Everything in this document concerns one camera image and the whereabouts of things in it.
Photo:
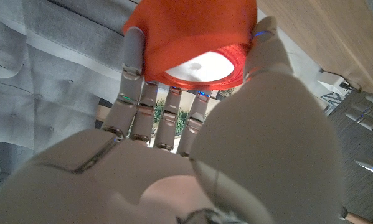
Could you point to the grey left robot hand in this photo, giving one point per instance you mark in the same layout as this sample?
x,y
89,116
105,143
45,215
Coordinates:
x,y
371,116

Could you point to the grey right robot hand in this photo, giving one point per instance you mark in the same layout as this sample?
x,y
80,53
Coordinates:
x,y
251,149

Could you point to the red ribbon spool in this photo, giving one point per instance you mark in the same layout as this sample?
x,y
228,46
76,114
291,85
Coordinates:
x,y
189,31

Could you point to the patterned grey rug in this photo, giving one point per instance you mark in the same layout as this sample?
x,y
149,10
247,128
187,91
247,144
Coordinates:
x,y
332,99

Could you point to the white power strip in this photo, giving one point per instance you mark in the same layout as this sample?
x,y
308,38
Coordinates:
x,y
327,85

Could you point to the printed backdrop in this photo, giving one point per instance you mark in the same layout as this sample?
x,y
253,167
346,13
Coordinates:
x,y
49,77

